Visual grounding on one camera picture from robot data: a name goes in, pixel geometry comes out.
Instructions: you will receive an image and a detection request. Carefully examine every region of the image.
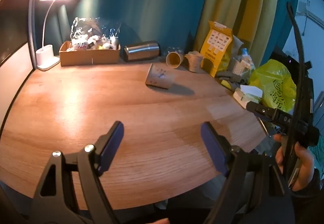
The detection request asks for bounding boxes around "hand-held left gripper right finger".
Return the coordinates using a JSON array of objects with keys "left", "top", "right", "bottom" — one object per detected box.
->
[{"left": 201, "top": 121, "right": 296, "bottom": 224}]

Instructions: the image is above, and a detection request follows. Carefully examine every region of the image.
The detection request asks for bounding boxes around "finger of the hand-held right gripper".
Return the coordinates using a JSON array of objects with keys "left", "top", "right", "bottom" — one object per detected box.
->
[{"left": 246, "top": 101, "right": 278, "bottom": 123}]

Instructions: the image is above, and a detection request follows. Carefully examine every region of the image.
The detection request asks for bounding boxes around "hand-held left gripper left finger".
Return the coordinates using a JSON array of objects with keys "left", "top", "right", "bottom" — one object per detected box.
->
[{"left": 29, "top": 121, "right": 124, "bottom": 224}]

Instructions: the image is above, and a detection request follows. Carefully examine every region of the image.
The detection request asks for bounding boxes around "printed brown paper cup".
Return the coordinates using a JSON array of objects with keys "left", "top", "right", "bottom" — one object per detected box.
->
[{"left": 145, "top": 63, "right": 176, "bottom": 90}]

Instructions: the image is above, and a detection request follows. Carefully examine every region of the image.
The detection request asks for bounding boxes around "person's right forearm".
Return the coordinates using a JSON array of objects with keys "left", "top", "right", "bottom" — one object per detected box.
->
[{"left": 291, "top": 166, "right": 324, "bottom": 199}]

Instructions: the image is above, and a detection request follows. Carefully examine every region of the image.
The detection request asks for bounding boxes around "crumpled brown paper cup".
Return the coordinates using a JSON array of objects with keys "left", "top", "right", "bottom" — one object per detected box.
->
[{"left": 184, "top": 51, "right": 204, "bottom": 73}]

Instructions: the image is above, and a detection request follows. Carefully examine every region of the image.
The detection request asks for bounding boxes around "paper cup with yellow inside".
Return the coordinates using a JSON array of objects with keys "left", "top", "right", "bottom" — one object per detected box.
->
[{"left": 165, "top": 51, "right": 184, "bottom": 69}]

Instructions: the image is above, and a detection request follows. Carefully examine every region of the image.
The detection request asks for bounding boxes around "person's right hand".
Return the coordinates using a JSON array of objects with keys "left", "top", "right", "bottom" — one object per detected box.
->
[{"left": 274, "top": 133, "right": 316, "bottom": 190}]

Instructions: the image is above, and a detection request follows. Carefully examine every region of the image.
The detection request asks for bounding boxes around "white small box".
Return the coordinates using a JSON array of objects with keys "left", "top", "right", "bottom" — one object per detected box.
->
[{"left": 233, "top": 85, "right": 264, "bottom": 109}]

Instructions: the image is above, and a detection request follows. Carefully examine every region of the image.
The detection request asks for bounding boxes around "yellow plastic bag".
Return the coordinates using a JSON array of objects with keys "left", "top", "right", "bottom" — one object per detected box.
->
[{"left": 248, "top": 59, "right": 297, "bottom": 113}]

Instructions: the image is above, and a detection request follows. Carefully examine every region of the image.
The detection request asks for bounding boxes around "grey cloth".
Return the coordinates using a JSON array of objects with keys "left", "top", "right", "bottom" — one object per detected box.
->
[{"left": 216, "top": 70, "right": 250, "bottom": 91}]

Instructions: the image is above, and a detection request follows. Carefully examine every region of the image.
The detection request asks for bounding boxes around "yellow paper bag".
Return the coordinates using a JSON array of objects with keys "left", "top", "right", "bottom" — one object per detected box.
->
[{"left": 200, "top": 21, "right": 233, "bottom": 78}]

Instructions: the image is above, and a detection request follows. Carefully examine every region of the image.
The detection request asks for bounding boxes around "brown cardboard box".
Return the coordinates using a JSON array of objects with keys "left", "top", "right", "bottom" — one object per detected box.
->
[{"left": 59, "top": 41, "right": 121, "bottom": 67}]

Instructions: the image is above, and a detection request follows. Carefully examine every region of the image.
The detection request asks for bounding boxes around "stainless steel tumbler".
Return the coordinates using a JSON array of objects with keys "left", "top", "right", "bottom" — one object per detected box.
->
[{"left": 124, "top": 41, "right": 161, "bottom": 62}]

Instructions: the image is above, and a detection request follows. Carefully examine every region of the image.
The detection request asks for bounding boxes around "clear crumpled plastic wrap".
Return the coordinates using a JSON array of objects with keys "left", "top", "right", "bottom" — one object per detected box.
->
[{"left": 165, "top": 46, "right": 185, "bottom": 55}]

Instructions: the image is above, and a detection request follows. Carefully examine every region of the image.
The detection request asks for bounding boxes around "white desk lamp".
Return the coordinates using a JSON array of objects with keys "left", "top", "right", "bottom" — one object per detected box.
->
[{"left": 35, "top": 0, "right": 76, "bottom": 71}]

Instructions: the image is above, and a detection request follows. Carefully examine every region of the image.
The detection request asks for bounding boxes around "clear plastic bag of packets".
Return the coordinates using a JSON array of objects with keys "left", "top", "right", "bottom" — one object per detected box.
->
[{"left": 69, "top": 17, "right": 122, "bottom": 50}]

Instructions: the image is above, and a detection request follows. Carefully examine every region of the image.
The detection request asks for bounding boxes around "black cable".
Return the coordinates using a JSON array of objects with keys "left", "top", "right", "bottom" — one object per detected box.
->
[{"left": 204, "top": 2, "right": 308, "bottom": 224}]

